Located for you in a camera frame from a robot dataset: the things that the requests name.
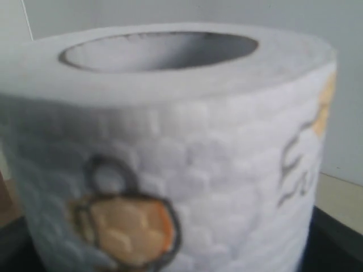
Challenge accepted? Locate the white printed paper towel roll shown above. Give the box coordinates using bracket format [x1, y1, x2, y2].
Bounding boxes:
[1, 23, 337, 271]

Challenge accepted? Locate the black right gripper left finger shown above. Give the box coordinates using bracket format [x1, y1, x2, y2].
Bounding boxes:
[1, 217, 46, 272]

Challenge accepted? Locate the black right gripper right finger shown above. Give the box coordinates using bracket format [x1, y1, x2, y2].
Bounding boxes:
[298, 207, 362, 272]

